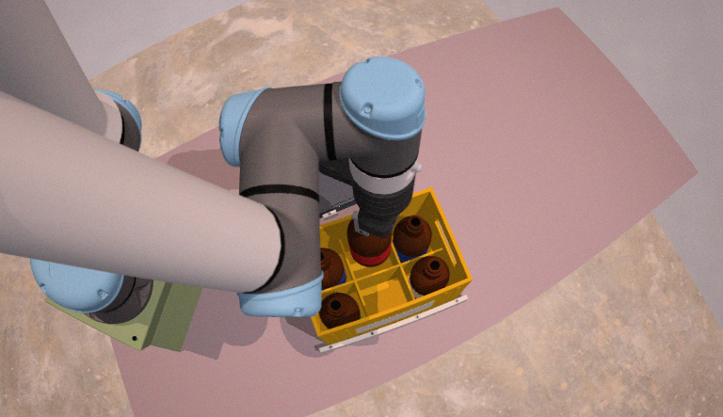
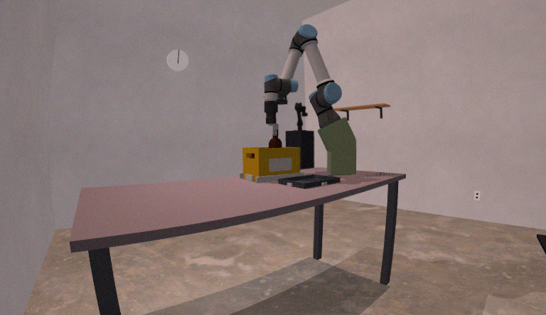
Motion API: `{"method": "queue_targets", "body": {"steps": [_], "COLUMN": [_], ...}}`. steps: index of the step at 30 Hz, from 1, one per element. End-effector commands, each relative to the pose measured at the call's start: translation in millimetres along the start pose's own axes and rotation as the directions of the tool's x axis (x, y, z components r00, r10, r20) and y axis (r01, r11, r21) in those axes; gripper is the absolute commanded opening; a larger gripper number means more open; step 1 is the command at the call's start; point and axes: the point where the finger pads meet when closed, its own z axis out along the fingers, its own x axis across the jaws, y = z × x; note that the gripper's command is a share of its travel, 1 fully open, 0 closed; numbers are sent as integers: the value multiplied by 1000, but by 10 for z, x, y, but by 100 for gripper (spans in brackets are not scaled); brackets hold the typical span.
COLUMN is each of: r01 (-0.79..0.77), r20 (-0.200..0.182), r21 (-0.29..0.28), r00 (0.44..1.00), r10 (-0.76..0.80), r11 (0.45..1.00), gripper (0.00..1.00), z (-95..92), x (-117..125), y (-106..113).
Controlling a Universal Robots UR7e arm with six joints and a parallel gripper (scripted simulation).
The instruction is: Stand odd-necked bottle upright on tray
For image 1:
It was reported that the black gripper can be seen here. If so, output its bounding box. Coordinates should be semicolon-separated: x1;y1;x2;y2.
319;158;422;238

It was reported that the yellow bottle crate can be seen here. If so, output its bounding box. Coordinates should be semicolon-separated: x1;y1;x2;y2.
311;187;473;345

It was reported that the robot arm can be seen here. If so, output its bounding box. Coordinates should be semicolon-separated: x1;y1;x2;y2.
0;0;426;324

